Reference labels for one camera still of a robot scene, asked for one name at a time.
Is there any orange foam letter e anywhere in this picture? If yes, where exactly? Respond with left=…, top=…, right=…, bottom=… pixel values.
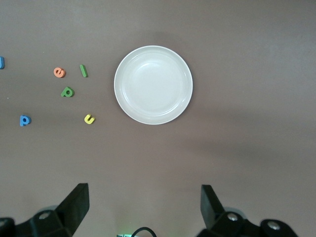
left=53, top=67, right=67, bottom=79

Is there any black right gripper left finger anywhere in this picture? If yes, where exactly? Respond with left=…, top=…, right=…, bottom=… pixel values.
left=14, top=183, right=90, bottom=237

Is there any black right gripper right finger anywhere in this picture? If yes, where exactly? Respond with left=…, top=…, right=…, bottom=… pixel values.
left=197, top=185, right=262, bottom=237

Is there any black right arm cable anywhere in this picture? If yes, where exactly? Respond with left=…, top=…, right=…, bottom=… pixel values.
left=132, top=226, right=157, bottom=237

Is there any beige round plate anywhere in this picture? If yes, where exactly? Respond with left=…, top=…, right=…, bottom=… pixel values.
left=114, top=45, right=194, bottom=125

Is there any blue foam letter p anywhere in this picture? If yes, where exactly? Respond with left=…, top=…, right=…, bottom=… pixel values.
left=19, top=115, right=32, bottom=127

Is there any green foam letter p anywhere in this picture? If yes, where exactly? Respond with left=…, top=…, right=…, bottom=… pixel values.
left=60, top=86, right=75, bottom=98

